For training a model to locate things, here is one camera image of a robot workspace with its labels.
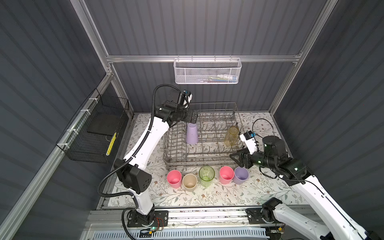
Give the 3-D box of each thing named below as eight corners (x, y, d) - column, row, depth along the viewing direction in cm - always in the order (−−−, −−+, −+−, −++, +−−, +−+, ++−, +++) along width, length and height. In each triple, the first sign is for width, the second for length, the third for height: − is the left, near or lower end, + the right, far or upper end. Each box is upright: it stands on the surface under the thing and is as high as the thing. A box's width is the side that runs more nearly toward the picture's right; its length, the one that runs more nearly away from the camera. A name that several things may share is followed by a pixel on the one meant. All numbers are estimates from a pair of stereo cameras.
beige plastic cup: (183, 194, 83) (181, 188, 75) (183, 180, 87) (182, 173, 80) (197, 193, 83) (197, 188, 75) (197, 180, 87) (197, 173, 80)
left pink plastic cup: (168, 189, 85) (165, 183, 77) (170, 176, 89) (167, 169, 81) (182, 189, 85) (180, 183, 77) (182, 176, 89) (181, 169, 81)
